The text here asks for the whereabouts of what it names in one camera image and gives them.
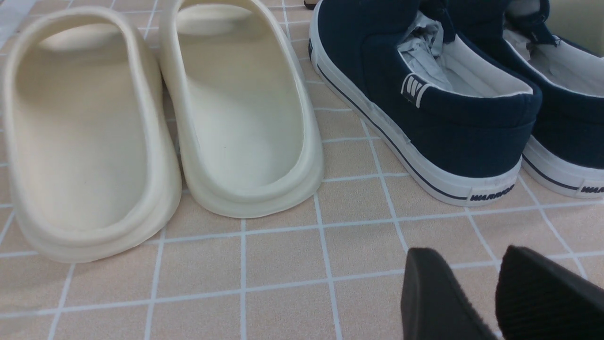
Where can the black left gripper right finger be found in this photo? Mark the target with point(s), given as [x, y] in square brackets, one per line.
[538, 299]

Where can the cream foam slide left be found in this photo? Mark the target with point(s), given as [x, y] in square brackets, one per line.
[92, 167]

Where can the navy slip-on shoe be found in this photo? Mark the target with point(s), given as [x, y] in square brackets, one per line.
[456, 118]
[565, 150]

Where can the cream foam slide right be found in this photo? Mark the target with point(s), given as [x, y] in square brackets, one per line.
[248, 135]

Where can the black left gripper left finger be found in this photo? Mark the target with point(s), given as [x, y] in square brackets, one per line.
[433, 304]

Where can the navy slip-on shoe left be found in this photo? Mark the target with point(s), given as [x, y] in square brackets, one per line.
[456, 118]

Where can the cream foam slide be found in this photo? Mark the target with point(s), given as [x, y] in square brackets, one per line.
[248, 135]
[92, 167]

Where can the navy slip-on shoe right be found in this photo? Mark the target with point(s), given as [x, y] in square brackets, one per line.
[565, 150]

